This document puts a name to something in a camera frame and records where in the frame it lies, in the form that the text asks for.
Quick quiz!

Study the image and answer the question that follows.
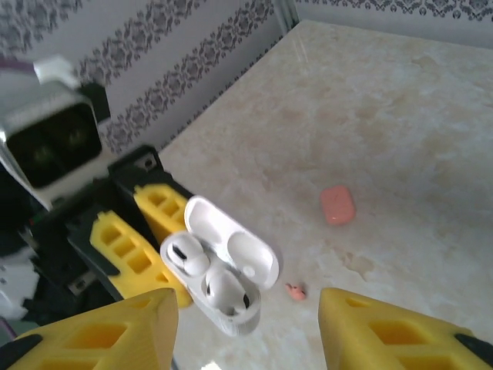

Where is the white earbud charging case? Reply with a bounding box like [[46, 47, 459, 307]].
[[159, 194, 284, 338]]

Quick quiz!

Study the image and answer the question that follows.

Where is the pink earbud charging case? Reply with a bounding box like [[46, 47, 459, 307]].
[[319, 184, 357, 227]]

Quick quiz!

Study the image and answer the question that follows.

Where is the white wireless earbud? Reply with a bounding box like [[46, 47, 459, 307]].
[[166, 234, 211, 278], [203, 266, 252, 318]]

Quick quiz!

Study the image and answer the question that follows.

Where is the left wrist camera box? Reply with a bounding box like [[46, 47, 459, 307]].
[[0, 55, 104, 212]]

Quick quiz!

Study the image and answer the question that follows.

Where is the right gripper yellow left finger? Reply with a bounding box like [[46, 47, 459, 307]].
[[0, 287, 180, 370]]

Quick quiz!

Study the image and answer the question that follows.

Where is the pink wireless earbud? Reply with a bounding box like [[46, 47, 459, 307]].
[[284, 282, 308, 301]]

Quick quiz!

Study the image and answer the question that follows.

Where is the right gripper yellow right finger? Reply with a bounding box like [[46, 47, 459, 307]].
[[318, 287, 493, 370]]

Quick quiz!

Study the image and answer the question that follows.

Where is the aluminium frame post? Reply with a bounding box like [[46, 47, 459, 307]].
[[274, 0, 300, 39]]

